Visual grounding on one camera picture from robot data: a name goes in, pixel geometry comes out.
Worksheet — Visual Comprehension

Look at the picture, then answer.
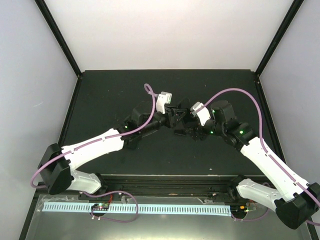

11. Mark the small green circuit board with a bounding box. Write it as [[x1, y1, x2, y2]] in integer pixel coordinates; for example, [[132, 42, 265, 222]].
[[91, 203, 110, 211]]

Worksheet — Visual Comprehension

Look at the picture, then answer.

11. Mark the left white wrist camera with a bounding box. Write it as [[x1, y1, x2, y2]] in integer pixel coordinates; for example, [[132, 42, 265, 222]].
[[155, 91, 172, 114]]

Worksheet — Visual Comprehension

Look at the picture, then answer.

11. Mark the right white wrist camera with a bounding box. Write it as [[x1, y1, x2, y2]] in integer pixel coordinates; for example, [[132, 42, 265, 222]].
[[190, 101, 211, 126]]

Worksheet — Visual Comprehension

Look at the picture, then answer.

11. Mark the black frame post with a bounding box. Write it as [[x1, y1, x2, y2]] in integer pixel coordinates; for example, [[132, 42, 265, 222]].
[[34, 0, 82, 78], [255, 0, 304, 77]]

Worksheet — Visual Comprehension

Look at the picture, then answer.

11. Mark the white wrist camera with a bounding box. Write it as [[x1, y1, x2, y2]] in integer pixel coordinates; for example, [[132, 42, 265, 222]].
[[190, 101, 211, 126], [155, 91, 172, 114]]

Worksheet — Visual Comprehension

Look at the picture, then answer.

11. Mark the right small circuit board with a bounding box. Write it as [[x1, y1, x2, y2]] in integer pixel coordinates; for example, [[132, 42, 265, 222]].
[[235, 204, 257, 213]]

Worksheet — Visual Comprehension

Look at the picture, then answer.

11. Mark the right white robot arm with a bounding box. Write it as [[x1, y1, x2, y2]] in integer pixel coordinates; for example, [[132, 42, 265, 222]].
[[190, 100, 320, 230]]

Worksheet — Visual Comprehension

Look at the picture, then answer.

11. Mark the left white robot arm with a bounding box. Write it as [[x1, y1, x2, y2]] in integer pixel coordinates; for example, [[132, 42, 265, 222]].
[[38, 101, 189, 200]]

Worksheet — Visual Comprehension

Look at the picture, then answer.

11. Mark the right black frame post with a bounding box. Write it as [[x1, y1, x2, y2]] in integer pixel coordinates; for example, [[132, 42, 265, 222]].
[[255, 0, 304, 77]]

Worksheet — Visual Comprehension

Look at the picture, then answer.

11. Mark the white slotted cable duct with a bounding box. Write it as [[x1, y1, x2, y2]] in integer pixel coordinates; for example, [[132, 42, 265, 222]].
[[42, 202, 232, 217]]

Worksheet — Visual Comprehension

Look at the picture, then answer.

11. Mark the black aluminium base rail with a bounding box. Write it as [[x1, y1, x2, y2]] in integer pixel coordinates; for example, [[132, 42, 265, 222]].
[[47, 174, 298, 201]]

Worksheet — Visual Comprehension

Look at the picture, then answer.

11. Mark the left black frame post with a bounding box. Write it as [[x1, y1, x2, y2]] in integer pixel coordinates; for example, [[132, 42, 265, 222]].
[[34, 0, 82, 78]]

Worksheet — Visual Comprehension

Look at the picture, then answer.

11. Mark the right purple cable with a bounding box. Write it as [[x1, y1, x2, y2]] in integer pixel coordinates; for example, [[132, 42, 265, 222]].
[[197, 87, 320, 227]]

